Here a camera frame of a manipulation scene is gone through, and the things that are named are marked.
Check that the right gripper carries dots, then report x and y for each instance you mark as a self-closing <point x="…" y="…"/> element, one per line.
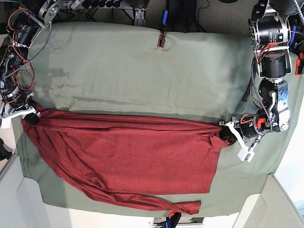
<point x="30" y="110"/>

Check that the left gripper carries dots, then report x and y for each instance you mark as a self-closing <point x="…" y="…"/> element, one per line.
<point x="247" y="130"/>

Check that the red long-sleeve T-shirt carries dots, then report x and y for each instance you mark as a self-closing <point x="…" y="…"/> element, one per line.
<point x="129" y="161"/>

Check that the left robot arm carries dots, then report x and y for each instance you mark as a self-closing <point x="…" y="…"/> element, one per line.
<point x="270" y="32"/>

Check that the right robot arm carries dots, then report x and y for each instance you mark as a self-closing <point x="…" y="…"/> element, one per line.
<point x="17" y="76"/>

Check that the black object left edge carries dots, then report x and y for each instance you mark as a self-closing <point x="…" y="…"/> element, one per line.
<point x="4" y="154"/>

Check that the green table cloth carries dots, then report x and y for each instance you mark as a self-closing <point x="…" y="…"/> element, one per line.
<point x="117" y="69"/>

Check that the orange black clamp top right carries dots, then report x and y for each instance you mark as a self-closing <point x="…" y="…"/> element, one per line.
<point x="299" y="67"/>

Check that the orange black clamp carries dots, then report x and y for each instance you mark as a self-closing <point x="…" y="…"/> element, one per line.
<point x="162" y="37"/>
<point x="172" y="220"/>
<point x="299" y="67"/>

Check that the orange black clamp bottom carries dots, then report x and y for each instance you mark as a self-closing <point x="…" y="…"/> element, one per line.
<point x="172" y="220"/>

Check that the orange black clamp top middle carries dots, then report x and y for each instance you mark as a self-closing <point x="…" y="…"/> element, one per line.
<point x="162" y="37"/>

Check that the white power strip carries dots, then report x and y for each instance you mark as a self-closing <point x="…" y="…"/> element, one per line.
<point x="71" y="4"/>

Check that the black power adapter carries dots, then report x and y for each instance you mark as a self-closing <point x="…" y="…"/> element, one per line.
<point x="181" y="11"/>

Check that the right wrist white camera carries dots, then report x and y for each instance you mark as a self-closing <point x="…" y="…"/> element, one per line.
<point x="5" y="123"/>

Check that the wrist white camera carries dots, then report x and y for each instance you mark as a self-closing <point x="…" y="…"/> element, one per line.
<point x="5" y="123"/>
<point x="245" y="155"/>

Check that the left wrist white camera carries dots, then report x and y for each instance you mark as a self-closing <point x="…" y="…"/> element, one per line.
<point x="245" y="155"/>

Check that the metal table leg bracket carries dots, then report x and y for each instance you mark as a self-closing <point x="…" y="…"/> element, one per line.
<point x="139" y="17"/>

